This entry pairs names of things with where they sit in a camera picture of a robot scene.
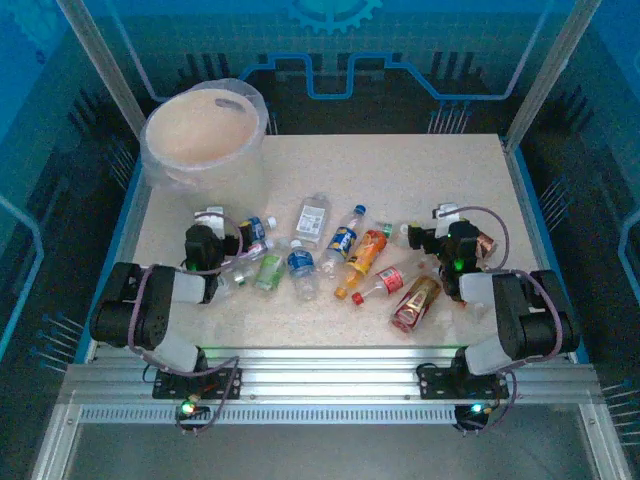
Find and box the small blue label bottle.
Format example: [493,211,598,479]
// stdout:
[239,214,279,246]

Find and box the pink label clear bottle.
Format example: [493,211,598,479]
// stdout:
[234,238,275,264]

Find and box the clear green neck bottle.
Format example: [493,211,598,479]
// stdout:
[374,220,412,250]

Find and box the copper brown label bottle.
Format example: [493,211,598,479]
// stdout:
[472,230,500,261]

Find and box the crushed clear bottle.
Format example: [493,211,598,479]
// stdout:
[217,264,256,296]

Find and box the green label bottle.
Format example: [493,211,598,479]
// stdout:
[253,239,291,292]

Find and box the red label clear bottle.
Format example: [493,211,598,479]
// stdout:
[351,255,436,306]

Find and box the tall orange label bottle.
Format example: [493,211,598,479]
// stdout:
[333,228,389,300]

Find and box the red gold label bottle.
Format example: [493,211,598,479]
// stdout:
[389,274,444,334]

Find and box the blue label water bottle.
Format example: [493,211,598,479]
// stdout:
[286,239,320,301]

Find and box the square clear white label bottle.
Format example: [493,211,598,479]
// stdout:
[294,192,332,250]

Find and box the blue yellow label bottle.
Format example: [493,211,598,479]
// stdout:
[319,203,369,279]

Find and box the white bin with plastic liner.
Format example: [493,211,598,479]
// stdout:
[139,77,272,211]

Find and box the small LED control board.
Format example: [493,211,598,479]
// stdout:
[455,402,494,422]
[175,397,211,420]

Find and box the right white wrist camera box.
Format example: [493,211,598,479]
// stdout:
[432,201,462,239]

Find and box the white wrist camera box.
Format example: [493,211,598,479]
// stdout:
[193,204,227,236]
[432,201,462,239]

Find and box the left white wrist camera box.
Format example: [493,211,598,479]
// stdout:
[193,204,227,236]

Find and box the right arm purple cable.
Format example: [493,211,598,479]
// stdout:
[449,204,564,401]

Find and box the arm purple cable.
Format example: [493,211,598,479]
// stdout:
[127,213,246,375]
[449,204,564,401]

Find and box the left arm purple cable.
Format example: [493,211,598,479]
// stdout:
[127,213,246,375]

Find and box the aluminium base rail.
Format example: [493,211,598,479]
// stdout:
[59,347,601,407]

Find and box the slotted grey cable duct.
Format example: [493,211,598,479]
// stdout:
[78,404,589,426]

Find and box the aluminium frame post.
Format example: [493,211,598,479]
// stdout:
[504,0,604,151]
[55,0,151,146]

